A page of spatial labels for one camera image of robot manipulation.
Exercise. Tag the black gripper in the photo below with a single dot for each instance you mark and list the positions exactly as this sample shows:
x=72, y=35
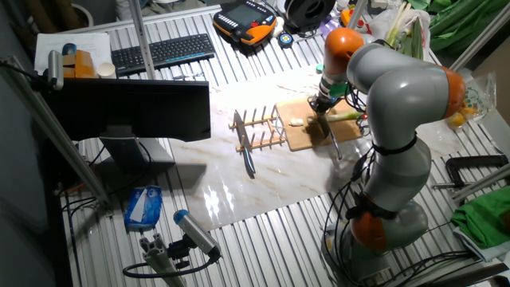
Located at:
x=320, y=104

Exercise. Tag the steel cleaver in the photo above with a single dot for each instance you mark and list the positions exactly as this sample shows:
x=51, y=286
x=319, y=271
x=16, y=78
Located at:
x=324, y=127

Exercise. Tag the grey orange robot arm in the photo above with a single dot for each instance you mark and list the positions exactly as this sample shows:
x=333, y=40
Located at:
x=402, y=99

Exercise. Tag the short white scallion piece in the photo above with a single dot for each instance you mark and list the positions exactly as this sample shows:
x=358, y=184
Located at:
x=299, y=121

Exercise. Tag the single white green scallion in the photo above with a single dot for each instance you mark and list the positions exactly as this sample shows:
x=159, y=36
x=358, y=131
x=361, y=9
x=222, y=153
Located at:
x=342, y=116

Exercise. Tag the wooden cutting board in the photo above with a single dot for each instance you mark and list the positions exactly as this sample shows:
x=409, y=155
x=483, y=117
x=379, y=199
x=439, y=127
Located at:
x=303, y=137

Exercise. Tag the white scallion root bulb piece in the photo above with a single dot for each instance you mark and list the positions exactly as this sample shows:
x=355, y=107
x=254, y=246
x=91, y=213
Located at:
x=292, y=122

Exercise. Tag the wooden peg rack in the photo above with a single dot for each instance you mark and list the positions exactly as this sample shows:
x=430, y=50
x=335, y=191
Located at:
x=255, y=144

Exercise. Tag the pointed steel kitchen knife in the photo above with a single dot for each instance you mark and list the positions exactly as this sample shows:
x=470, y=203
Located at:
x=244, y=139

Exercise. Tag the round blue black tape measure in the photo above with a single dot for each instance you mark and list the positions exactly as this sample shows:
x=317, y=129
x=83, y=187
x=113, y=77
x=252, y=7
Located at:
x=285, y=40

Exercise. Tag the purple plastic bag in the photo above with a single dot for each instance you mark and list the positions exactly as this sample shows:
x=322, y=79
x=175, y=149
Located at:
x=327, y=26

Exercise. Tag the small white rounded object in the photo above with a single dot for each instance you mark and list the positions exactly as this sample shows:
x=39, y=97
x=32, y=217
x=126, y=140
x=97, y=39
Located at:
x=278, y=26

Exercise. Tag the black round spool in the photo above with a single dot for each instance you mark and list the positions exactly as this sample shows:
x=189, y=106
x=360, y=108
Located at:
x=308, y=10

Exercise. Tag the white plastic bag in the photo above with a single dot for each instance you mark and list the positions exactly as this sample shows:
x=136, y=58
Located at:
x=376, y=24

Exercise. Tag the marble pattern table mat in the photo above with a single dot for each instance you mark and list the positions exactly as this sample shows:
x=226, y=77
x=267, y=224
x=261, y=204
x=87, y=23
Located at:
x=239, y=191

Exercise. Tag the orange black teach pendant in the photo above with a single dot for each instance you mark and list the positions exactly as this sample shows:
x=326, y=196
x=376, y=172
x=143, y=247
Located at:
x=243, y=18

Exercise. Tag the clear bag of yellow fruit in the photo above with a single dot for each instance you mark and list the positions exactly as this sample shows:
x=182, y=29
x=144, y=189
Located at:
x=478, y=99

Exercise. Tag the black metal clamp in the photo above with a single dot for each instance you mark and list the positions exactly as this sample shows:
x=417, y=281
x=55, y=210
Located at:
x=474, y=159

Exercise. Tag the black keyboard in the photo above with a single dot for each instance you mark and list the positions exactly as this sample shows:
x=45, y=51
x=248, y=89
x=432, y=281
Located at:
x=163, y=52

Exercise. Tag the green fabric bag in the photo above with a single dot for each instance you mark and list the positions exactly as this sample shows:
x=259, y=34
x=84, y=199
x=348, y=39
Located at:
x=462, y=20

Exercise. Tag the black computer monitor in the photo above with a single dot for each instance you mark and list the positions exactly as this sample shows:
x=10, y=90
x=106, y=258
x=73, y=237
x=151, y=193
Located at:
x=127, y=107

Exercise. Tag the green folded cloth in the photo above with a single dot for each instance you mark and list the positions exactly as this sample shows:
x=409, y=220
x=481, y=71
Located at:
x=482, y=219

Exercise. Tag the blue tissue pack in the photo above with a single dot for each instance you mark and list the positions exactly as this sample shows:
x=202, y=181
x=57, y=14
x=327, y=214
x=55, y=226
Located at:
x=145, y=207

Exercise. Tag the white paper cup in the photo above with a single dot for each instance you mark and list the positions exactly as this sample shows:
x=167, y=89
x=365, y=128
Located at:
x=106, y=71

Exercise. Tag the white paper sheets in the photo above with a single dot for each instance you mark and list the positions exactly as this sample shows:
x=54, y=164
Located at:
x=91, y=45

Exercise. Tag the orange cardboard box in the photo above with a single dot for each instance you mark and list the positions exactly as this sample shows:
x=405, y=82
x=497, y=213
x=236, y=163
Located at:
x=81, y=65

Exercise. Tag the small blue grey device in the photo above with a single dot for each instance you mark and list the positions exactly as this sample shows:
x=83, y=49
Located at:
x=69, y=48

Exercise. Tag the green wrist mount plate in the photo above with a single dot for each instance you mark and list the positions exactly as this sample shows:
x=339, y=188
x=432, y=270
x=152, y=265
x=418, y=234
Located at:
x=338, y=89

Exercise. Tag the thin aluminium frame post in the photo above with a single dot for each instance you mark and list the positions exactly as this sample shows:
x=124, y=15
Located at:
x=356, y=12

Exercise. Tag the silver camera with blue end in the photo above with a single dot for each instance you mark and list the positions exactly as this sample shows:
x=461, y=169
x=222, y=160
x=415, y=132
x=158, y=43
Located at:
x=195, y=231

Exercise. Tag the slanted aluminium frame bar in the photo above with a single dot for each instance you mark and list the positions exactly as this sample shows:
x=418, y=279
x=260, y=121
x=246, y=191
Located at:
x=52, y=131
x=478, y=40
x=482, y=181

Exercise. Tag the upright aluminium frame post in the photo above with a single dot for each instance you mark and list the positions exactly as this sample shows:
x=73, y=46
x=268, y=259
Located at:
x=141, y=40

